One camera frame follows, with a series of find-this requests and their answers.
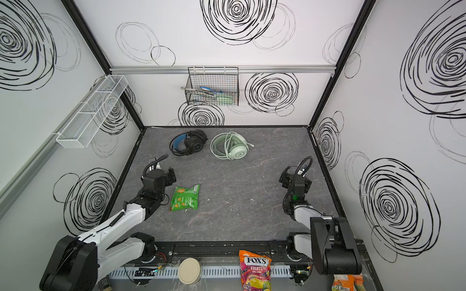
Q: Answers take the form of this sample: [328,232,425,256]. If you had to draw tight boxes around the white slotted cable duct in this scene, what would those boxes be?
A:
[108,264,292,280]

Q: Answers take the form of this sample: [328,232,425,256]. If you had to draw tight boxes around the green item in basket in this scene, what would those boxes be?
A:
[215,93,236,105]

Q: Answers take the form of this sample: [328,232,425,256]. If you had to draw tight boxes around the Fox's fruits candy bag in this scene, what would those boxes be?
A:
[239,250,271,291]

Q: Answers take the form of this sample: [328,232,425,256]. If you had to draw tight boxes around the small dark jar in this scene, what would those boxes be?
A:
[97,276,113,291]

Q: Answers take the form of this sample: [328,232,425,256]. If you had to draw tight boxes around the mint green headphones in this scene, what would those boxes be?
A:
[210,132,254,161]

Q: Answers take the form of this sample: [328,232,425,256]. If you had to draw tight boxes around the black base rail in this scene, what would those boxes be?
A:
[119,239,365,264]

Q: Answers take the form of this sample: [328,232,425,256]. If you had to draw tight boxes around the aluminium wall rail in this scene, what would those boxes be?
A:
[110,64,336,75]

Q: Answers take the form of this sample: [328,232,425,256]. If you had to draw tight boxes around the green snack bag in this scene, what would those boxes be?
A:
[170,184,200,211]

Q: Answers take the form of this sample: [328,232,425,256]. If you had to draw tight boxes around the blue handled tool in basket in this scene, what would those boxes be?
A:
[200,86,223,95]

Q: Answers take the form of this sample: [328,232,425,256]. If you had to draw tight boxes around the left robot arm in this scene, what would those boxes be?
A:
[40,154,176,291]

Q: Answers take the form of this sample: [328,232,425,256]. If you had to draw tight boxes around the round beige lid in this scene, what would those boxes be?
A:
[178,258,201,285]

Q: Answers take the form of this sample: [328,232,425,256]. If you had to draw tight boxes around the orange snack bag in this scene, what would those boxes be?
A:
[331,274,366,291]

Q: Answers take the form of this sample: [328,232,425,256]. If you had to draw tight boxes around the black wire basket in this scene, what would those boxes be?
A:
[181,73,240,106]

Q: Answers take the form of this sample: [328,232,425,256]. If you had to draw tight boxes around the black blue headphones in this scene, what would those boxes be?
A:
[169,129,208,156]

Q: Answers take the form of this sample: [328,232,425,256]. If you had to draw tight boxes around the white wire shelf basket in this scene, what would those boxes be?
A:
[56,75,129,149]

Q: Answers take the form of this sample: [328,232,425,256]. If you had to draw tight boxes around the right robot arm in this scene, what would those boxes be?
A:
[279,156,362,275]

